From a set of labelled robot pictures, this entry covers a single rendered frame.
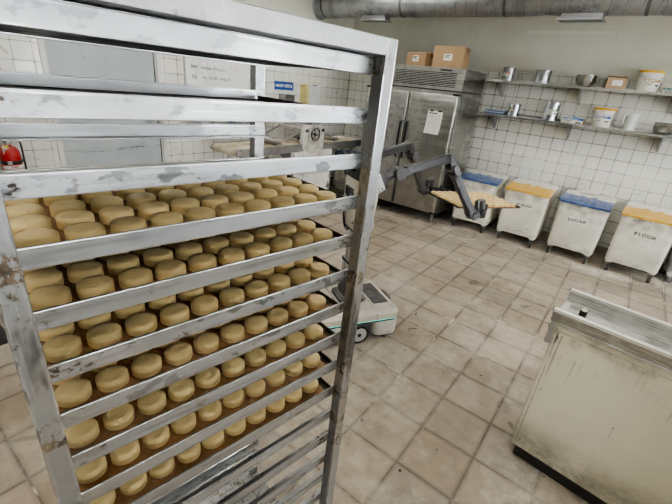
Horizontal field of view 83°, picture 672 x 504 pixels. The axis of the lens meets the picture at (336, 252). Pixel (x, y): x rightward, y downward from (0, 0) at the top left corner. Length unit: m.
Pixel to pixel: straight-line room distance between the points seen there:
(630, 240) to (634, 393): 3.54
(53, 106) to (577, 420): 2.18
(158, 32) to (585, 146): 5.69
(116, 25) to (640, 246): 5.32
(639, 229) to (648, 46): 2.07
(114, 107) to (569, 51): 5.79
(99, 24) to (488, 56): 5.94
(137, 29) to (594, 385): 2.03
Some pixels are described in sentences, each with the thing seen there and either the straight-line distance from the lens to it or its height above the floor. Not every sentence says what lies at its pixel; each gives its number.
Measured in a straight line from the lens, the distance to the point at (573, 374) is 2.11.
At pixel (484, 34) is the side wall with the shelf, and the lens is 6.38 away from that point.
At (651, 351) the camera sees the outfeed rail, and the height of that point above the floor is 0.89.
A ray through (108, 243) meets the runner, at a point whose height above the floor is 1.50.
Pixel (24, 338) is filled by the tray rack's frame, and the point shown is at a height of 1.41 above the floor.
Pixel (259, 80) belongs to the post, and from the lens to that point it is 1.15.
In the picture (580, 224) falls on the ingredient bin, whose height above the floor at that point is 0.47.
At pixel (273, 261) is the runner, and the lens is 0.75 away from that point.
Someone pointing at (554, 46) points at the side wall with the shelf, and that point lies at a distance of 6.12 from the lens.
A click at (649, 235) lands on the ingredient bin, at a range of 5.45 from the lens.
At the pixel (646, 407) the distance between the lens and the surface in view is 2.11.
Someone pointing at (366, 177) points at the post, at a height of 1.56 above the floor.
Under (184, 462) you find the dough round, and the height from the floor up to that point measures 0.96.
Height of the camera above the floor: 1.74
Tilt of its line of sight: 24 degrees down
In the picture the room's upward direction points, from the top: 6 degrees clockwise
